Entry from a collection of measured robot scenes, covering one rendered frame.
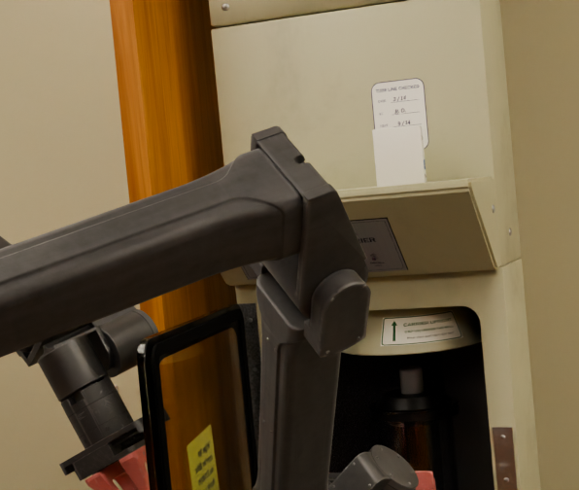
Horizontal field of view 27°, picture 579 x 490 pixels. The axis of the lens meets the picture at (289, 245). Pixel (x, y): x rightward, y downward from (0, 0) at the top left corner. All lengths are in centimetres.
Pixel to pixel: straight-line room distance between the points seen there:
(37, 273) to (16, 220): 136
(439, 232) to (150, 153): 34
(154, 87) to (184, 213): 65
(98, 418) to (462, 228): 42
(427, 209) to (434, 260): 8
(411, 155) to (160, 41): 35
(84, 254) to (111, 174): 126
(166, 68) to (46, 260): 72
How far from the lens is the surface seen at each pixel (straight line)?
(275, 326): 91
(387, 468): 119
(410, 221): 127
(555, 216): 177
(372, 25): 138
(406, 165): 128
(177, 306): 142
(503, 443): 137
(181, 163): 145
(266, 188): 79
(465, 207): 125
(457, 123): 135
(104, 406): 126
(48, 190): 207
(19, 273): 75
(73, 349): 126
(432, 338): 140
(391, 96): 137
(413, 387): 149
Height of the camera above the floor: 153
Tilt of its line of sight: 3 degrees down
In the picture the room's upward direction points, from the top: 5 degrees counter-clockwise
